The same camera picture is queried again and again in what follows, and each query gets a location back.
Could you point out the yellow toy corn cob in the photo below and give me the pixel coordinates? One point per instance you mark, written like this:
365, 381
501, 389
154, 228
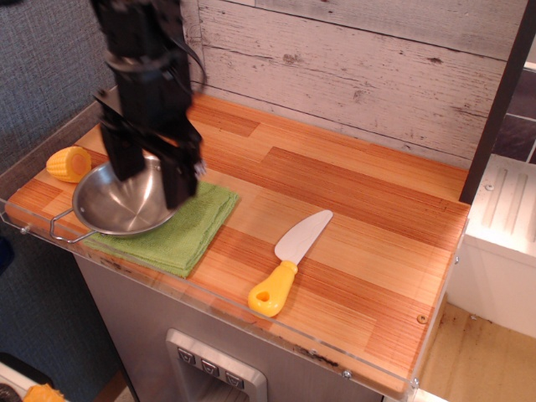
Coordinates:
69, 165

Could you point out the dark wooden right post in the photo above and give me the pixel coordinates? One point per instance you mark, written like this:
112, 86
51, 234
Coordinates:
505, 91

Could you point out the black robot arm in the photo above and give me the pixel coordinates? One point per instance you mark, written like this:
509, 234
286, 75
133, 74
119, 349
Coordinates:
148, 57

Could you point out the silver dispenser panel with buttons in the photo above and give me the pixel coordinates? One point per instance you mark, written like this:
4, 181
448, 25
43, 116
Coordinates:
206, 374

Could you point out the yellow object bottom left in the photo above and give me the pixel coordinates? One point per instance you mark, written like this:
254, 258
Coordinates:
43, 393

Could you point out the clear acrylic front guard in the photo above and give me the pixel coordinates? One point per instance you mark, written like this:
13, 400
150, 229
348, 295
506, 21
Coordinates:
364, 298

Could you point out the green folded cloth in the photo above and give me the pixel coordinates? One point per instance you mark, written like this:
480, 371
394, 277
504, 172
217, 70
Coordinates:
176, 246

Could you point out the yellow handled toy knife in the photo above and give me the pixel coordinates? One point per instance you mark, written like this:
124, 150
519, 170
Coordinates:
269, 296

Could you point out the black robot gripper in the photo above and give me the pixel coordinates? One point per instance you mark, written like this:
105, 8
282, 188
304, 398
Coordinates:
148, 112

